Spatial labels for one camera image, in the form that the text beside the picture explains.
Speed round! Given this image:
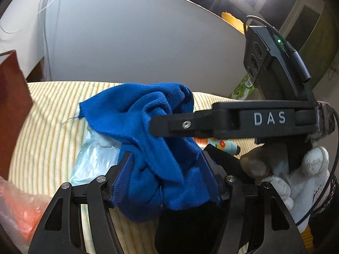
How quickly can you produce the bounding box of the fruit print hand cream tube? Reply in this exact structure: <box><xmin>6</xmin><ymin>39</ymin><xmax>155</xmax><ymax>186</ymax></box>
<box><xmin>194</xmin><ymin>138</ymin><xmax>241</xmax><ymax>156</ymax></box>

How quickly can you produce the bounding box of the black cable of camera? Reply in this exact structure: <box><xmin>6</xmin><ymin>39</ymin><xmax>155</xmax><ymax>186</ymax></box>
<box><xmin>243</xmin><ymin>15</ymin><xmax>339</xmax><ymax>226</ymax></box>

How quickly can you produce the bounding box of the green printed package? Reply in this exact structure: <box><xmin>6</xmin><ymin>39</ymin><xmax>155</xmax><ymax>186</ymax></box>
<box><xmin>229</xmin><ymin>75</ymin><xmax>255</xmax><ymax>100</ymax></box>

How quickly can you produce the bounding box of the yellow object on ledge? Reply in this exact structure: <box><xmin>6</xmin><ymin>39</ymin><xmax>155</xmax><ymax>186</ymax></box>
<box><xmin>221</xmin><ymin>12</ymin><xmax>245</xmax><ymax>35</ymax></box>

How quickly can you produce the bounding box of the clear packet of cotton pads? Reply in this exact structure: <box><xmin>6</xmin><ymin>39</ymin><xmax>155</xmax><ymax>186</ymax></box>
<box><xmin>70</xmin><ymin>126</ymin><xmax>122</xmax><ymax>186</ymax></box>

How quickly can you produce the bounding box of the dark red storage box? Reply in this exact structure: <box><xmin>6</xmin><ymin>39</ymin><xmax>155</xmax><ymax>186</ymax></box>
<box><xmin>0</xmin><ymin>50</ymin><xmax>33</xmax><ymax>179</ymax></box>

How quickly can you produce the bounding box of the white hanging cable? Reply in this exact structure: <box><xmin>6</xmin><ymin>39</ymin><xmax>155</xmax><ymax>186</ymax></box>
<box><xmin>0</xmin><ymin>0</ymin><xmax>70</xmax><ymax>35</ymax></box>

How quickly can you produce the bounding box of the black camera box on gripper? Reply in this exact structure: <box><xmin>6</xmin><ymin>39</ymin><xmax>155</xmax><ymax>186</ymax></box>
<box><xmin>244</xmin><ymin>26</ymin><xmax>317</xmax><ymax>105</ymax></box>

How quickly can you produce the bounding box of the white gloved right hand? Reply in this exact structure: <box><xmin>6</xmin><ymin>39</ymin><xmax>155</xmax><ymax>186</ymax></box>
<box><xmin>239</xmin><ymin>101</ymin><xmax>336</xmax><ymax>231</ymax></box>

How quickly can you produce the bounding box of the blue knitted cloth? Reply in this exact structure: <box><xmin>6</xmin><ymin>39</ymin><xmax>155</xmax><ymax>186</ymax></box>
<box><xmin>79</xmin><ymin>83</ymin><xmax>210</xmax><ymax>222</ymax></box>

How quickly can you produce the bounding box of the clear bag with orange content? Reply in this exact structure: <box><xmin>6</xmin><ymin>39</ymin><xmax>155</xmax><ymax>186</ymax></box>
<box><xmin>1</xmin><ymin>178</ymin><xmax>51</xmax><ymax>253</ymax></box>

